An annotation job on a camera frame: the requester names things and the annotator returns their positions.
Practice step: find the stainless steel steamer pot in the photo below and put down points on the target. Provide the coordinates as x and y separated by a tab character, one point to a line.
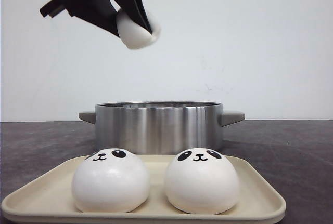
160	127

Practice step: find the beige rectangular plastic tray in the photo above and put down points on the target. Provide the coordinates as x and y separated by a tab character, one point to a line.
48	199

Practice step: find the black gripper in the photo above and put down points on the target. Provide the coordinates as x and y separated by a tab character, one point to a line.
100	13

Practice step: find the panda bun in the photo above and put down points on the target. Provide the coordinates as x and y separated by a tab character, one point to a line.
110	180
133	35
201	181

